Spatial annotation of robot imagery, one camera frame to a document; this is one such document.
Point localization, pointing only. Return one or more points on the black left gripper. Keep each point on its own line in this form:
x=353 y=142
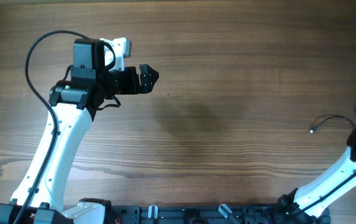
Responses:
x=137 y=79

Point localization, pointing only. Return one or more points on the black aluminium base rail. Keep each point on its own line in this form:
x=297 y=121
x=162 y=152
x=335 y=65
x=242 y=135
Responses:
x=248 y=214

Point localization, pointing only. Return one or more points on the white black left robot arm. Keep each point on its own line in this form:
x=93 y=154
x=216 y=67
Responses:
x=92 y=83

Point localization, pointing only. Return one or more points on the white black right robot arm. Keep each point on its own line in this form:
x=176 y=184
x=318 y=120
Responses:
x=308 y=202

